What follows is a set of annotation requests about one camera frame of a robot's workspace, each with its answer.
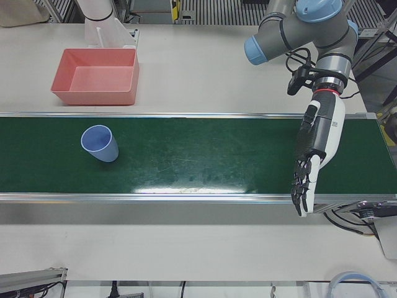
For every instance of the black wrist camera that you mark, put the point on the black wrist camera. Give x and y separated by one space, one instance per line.
294 83

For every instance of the gray robot arm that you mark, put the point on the gray robot arm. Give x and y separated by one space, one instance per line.
310 25

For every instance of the beige bag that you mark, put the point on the beige bag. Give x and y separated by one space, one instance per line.
18 12

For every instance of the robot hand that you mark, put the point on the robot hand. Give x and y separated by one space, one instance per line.
322 130

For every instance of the black electronics board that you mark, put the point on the black electronics board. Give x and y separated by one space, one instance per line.
375 211

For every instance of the blue plastic cup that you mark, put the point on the blue plastic cup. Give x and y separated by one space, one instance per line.
104 149

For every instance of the silver flat box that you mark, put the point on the silver flat box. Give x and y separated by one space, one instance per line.
387 239

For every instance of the black power plug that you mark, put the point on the black power plug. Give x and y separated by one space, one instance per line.
114 290

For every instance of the pink plastic box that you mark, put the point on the pink plastic box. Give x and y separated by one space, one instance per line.
93 77

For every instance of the green belt conveyor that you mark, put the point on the green belt conveyor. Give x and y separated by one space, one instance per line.
192 155

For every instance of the yellow black marked post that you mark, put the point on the yellow black marked post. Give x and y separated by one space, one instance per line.
175 9

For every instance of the white pedestal with gussets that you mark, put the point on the white pedestal with gussets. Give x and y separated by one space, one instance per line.
96 9

